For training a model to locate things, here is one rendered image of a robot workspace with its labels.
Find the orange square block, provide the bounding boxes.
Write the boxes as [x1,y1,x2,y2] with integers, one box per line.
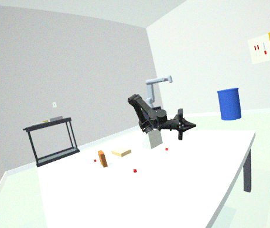
[98,150,108,168]

